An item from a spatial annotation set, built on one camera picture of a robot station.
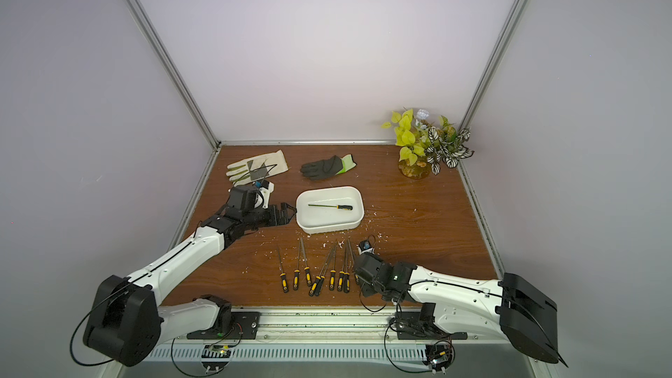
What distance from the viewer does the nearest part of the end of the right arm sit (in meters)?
0.57

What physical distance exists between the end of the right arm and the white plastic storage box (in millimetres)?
290

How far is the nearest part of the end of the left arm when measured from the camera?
665 mm
